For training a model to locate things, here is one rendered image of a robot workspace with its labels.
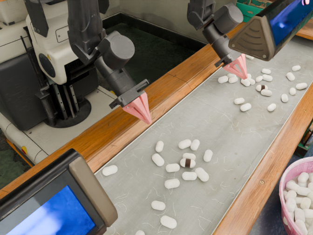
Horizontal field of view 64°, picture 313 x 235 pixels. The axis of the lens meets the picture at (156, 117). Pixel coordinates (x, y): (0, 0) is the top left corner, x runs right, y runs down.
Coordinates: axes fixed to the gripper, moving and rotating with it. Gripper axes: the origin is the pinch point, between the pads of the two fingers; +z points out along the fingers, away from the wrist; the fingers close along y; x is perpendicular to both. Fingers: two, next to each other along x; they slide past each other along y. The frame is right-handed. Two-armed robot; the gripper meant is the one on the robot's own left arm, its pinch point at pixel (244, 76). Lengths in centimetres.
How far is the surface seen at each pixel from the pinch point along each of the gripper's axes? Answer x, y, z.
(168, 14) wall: 121, 131, -71
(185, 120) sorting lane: 9.0, -23.3, -0.8
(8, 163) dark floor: 130, -58, -34
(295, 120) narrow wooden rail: -8.8, -5.2, 17.4
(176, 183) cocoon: 0.8, -43.1, 6.9
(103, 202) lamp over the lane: -28, -65, -7
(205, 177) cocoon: -2.0, -37.5, 10.2
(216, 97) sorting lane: 7.9, -7.4, 0.3
